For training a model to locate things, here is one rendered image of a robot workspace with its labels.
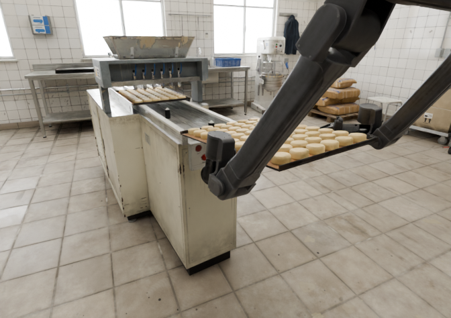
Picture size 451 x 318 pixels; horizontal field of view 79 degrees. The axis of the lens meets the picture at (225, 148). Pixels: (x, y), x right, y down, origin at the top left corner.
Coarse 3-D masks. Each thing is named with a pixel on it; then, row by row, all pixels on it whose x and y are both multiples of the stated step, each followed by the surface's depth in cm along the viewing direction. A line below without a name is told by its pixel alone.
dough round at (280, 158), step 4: (280, 152) 70; (284, 152) 70; (276, 156) 67; (280, 156) 67; (284, 156) 67; (288, 156) 67; (272, 160) 68; (276, 160) 67; (280, 160) 66; (284, 160) 66; (288, 160) 67; (280, 164) 67
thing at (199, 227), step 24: (144, 120) 171; (192, 120) 165; (144, 144) 182; (168, 144) 137; (168, 168) 145; (168, 192) 154; (192, 192) 138; (168, 216) 164; (192, 216) 143; (216, 216) 152; (168, 240) 187; (192, 240) 148; (216, 240) 158; (192, 264) 154
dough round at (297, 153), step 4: (292, 148) 73; (296, 148) 73; (300, 148) 72; (304, 148) 72; (292, 152) 70; (296, 152) 70; (300, 152) 69; (304, 152) 69; (308, 152) 70; (292, 156) 70; (296, 156) 70; (300, 156) 69; (304, 156) 69; (308, 156) 70
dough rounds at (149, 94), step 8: (152, 88) 230; (160, 88) 230; (128, 96) 196; (136, 96) 200; (144, 96) 203; (152, 96) 195; (160, 96) 195; (168, 96) 195; (176, 96) 199; (184, 96) 195
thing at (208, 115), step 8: (176, 104) 202; (184, 104) 189; (192, 104) 180; (192, 112) 179; (200, 112) 169; (208, 112) 159; (208, 120) 161; (216, 120) 153; (224, 120) 145; (232, 120) 142
